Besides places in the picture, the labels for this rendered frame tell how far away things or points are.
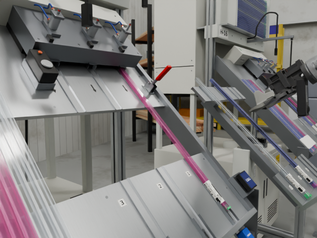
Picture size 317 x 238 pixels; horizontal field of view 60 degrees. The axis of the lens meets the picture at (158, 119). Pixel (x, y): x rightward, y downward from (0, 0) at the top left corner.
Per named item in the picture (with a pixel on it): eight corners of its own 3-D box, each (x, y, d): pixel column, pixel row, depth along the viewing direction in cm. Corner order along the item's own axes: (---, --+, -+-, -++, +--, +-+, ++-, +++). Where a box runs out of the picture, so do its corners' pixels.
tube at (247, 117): (314, 187, 87) (317, 185, 86) (314, 188, 86) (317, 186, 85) (211, 80, 107) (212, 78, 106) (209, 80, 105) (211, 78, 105)
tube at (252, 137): (307, 197, 78) (311, 195, 78) (306, 199, 77) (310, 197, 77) (196, 80, 98) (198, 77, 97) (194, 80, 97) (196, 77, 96)
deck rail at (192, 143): (240, 222, 73) (257, 210, 70) (237, 225, 72) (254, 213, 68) (109, 49, 100) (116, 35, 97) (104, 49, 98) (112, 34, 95)
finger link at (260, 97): (242, 99, 93) (267, 85, 91) (251, 114, 92) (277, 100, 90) (242, 97, 90) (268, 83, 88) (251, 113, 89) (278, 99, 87)
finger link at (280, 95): (262, 103, 91) (286, 89, 89) (264, 107, 91) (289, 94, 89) (262, 100, 87) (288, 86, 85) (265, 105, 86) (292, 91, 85)
